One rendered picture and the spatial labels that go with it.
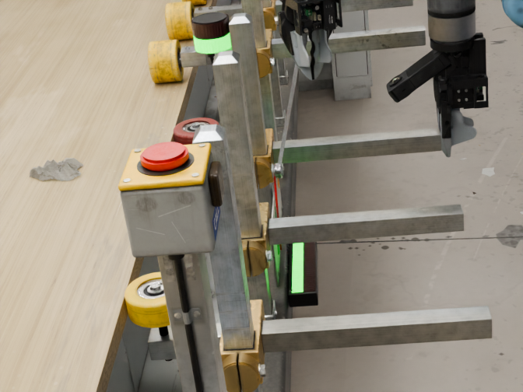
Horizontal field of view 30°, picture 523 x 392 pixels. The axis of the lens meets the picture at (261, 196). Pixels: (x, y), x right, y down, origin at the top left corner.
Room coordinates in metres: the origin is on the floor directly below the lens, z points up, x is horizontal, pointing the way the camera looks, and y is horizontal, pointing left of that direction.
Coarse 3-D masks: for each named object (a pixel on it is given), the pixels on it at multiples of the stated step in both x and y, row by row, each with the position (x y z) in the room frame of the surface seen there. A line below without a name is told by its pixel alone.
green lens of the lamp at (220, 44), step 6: (228, 36) 1.48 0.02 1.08; (198, 42) 1.47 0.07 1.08; (204, 42) 1.47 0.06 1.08; (210, 42) 1.46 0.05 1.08; (216, 42) 1.47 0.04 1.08; (222, 42) 1.47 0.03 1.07; (228, 42) 1.48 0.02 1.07; (198, 48) 1.48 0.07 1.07; (204, 48) 1.47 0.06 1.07; (210, 48) 1.47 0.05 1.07; (216, 48) 1.46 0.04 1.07; (222, 48) 1.47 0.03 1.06; (228, 48) 1.48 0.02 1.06
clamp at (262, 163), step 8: (272, 136) 1.55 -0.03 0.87; (272, 144) 1.53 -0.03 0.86; (272, 152) 1.51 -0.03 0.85; (256, 160) 1.45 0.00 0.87; (264, 160) 1.46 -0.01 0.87; (272, 160) 1.49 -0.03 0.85; (256, 168) 1.46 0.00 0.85; (264, 168) 1.44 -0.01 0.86; (256, 176) 1.45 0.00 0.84; (264, 176) 1.44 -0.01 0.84; (264, 184) 1.44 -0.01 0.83
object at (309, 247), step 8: (304, 248) 1.44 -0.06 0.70; (312, 248) 1.43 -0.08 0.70; (304, 256) 1.41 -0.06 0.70; (312, 256) 1.41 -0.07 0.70; (304, 264) 1.38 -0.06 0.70; (312, 264) 1.38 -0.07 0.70; (304, 272) 1.36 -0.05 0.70; (312, 272) 1.36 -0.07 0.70; (304, 280) 1.34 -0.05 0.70; (312, 280) 1.33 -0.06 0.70; (304, 288) 1.31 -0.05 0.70; (312, 288) 1.31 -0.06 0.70
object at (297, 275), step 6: (294, 246) 1.45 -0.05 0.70; (300, 246) 1.44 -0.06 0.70; (294, 252) 1.43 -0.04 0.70; (300, 252) 1.42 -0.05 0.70; (294, 258) 1.41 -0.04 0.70; (300, 258) 1.40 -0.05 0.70; (294, 264) 1.39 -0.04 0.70; (300, 264) 1.38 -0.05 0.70; (294, 270) 1.37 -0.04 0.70; (300, 270) 1.37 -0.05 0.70; (294, 276) 1.35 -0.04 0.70; (300, 276) 1.35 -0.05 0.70; (294, 282) 1.33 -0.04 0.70; (300, 282) 1.33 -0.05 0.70; (294, 288) 1.32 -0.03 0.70; (300, 288) 1.31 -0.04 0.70
